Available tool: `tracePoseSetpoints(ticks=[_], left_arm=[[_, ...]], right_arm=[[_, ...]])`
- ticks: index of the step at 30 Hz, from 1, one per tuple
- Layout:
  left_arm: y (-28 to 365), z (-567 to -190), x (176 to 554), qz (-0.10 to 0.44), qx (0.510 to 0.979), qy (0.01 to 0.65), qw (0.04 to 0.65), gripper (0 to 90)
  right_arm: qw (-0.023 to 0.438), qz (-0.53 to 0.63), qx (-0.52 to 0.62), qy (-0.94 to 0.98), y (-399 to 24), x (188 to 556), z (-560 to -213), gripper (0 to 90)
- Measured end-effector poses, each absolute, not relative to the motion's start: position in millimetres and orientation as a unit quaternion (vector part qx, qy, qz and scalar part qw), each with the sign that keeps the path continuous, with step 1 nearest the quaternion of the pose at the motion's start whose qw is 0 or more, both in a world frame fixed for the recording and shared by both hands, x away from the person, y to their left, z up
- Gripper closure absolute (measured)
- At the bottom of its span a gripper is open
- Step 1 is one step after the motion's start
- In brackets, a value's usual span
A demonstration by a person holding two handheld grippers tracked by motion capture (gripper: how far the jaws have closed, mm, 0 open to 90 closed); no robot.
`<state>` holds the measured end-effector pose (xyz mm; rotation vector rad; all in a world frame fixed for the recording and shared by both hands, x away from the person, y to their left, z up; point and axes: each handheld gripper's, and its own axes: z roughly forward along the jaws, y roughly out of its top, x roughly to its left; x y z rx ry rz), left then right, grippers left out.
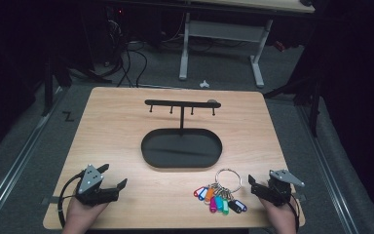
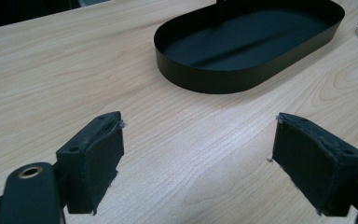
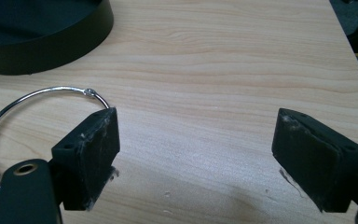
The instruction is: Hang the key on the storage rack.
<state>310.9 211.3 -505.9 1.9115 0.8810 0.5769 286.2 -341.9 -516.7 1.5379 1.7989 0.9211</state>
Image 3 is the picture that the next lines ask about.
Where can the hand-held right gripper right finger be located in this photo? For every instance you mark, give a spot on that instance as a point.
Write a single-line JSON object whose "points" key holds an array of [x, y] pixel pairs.
{"points": [[310, 158]]}

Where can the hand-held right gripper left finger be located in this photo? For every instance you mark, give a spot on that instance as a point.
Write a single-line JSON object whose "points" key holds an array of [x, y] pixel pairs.
{"points": [[85, 161]]}

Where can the black round tray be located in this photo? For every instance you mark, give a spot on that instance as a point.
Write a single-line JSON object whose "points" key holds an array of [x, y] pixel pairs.
{"points": [[43, 37]]}

